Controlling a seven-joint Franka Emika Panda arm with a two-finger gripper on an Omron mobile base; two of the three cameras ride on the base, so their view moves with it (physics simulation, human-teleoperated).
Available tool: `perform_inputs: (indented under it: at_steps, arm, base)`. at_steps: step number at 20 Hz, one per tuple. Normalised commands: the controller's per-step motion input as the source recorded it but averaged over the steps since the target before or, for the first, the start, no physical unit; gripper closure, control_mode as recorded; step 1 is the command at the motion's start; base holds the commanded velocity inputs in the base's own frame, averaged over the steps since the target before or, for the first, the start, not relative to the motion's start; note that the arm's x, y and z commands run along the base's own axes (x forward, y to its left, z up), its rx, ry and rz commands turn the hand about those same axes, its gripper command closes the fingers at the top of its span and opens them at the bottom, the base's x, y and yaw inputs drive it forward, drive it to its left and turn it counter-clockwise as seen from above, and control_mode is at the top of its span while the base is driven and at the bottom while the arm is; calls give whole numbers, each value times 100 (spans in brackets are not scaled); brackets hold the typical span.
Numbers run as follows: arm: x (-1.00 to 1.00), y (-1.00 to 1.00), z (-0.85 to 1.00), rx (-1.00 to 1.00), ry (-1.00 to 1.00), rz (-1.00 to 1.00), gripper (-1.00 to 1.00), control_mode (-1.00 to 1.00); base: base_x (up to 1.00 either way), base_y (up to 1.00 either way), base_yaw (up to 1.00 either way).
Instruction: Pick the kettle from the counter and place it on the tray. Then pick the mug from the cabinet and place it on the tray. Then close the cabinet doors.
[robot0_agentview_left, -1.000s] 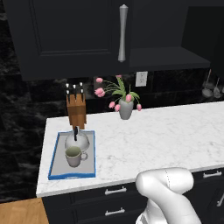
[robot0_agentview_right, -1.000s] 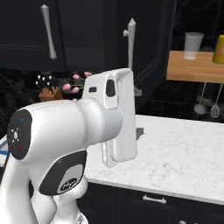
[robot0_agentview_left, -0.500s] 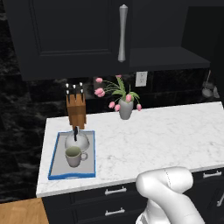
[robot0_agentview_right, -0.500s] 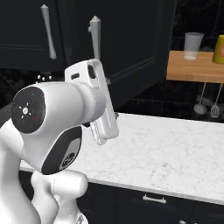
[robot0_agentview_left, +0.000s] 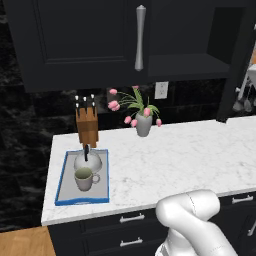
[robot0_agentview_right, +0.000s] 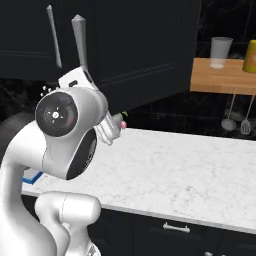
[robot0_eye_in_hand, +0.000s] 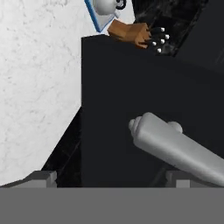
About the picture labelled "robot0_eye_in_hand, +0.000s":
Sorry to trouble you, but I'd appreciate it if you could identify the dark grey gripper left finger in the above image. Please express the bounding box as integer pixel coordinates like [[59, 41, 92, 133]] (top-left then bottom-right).
[[0, 170, 59, 188]]

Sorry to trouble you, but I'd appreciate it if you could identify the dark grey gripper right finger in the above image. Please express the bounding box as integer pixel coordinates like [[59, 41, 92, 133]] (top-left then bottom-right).
[[150, 169, 219, 188]]

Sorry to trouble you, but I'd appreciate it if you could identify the blue-rimmed tray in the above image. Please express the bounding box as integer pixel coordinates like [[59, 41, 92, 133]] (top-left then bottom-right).
[[83, 0, 118, 33]]

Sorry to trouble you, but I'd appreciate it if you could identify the white kettle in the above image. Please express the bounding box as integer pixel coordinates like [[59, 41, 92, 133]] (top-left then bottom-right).
[[91, 0, 128, 19]]

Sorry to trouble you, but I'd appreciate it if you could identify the brown wooden knife block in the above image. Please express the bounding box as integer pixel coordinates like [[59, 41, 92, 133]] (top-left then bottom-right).
[[107, 19, 153, 50]]

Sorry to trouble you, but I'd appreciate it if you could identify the grey cabinet door handle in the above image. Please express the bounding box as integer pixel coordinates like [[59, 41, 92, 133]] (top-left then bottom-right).
[[128, 111, 224, 188]]

